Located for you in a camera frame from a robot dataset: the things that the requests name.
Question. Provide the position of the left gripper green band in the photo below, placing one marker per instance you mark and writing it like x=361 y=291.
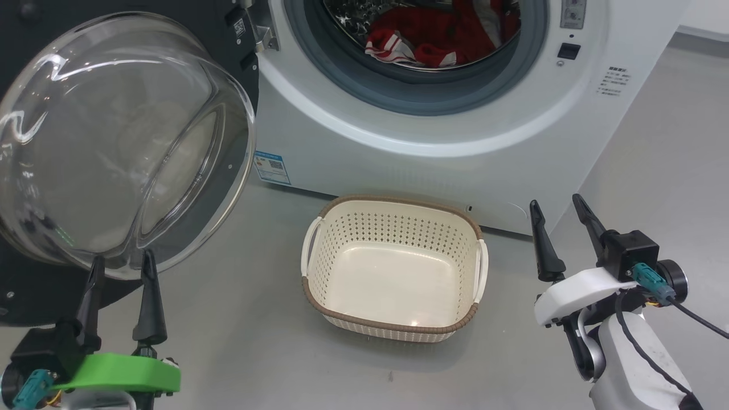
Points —
x=125 y=373

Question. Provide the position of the teal left camera connector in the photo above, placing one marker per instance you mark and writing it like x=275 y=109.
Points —
x=31 y=390

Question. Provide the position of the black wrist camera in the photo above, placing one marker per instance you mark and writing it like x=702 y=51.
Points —
x=45 y=347
x=626 y=253

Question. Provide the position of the glass washing machine door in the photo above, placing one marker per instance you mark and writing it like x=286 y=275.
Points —
x=114 y=142

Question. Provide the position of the white front-load washing machine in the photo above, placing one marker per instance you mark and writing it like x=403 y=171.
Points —
x=398 y=165

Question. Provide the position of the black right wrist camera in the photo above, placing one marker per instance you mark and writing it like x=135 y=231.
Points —
x=626 y=253

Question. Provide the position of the silver door hinge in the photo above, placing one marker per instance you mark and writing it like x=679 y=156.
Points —
x=265 y=31

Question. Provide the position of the perforated steel washer drum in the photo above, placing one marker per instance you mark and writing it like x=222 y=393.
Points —
x=353 y=14

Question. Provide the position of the teal right camera connector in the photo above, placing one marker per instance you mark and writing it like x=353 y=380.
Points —
x=652 y=282

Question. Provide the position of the black door latch slot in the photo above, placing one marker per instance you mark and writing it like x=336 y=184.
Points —
x=568 y=51

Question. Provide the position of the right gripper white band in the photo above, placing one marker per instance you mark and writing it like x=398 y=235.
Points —
x=569 y=296

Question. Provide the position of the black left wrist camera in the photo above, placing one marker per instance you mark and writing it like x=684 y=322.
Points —
x=45 y=347

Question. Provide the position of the round filter cover flap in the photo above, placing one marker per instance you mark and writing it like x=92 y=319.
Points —
x=501 y=209

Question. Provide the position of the cream perforated basket brown rim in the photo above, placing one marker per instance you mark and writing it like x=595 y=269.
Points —
x=393 y=285

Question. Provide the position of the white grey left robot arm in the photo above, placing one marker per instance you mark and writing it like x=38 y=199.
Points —
x=97 y=401

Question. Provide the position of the blue energy label sticker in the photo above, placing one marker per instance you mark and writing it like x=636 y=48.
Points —
x=272 y=168

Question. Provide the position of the teal camera connector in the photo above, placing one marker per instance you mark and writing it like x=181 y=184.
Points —
x=31 y=390
x=652 y=282

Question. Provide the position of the red and white garment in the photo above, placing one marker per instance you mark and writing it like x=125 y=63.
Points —
x=433 y=34

